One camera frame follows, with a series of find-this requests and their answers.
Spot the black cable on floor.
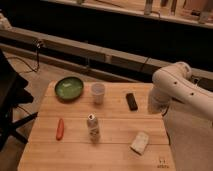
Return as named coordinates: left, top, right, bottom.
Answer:
left=5, top=39, right=45, bottom=75

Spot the white crumpled cloth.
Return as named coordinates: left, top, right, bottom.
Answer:
left=130, top=132, right=149, bottom=155

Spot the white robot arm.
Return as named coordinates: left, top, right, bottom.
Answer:
left=148, top=62, right=213, bottom=122

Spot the small white labelled bottle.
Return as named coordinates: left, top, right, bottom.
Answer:
left=87, top=114, right=100, bottom=143

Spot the black rectangular remote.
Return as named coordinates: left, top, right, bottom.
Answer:
left=126, top=93, right=138, bottom=111

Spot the green bowl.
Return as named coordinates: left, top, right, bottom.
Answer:
left=54, top=77, right=84, bottom=101

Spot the orange carrot toy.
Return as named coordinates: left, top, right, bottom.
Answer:
left=56, top=118, right=64, bottom=141

